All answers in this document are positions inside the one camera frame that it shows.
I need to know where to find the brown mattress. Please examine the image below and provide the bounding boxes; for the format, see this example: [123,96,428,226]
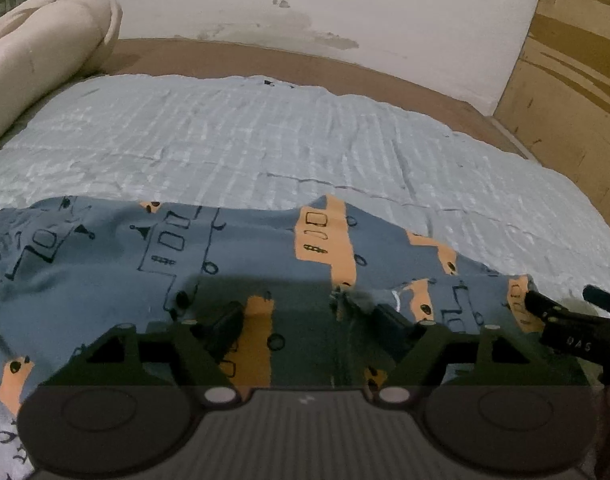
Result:
[97,37,541,161]

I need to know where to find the light blue quilted blanket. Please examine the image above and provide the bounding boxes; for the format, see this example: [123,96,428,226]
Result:
[0,74,610,480]

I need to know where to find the wooden plywood panel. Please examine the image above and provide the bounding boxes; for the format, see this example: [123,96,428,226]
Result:
[492,0,610,251]

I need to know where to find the blue pants with orange print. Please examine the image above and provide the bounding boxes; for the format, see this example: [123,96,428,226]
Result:
[0,194,551,416]

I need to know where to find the cream rolled pillow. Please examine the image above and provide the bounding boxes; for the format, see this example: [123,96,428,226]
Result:
[0,0,123,153]

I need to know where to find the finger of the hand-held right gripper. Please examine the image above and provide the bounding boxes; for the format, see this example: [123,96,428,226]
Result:
[524,290,568,322]
[582,285,610,320]

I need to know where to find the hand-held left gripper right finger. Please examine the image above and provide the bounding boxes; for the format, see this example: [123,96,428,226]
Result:
[377,304,551,405]

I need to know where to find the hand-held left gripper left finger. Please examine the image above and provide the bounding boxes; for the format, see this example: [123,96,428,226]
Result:
[55,302,244,406]

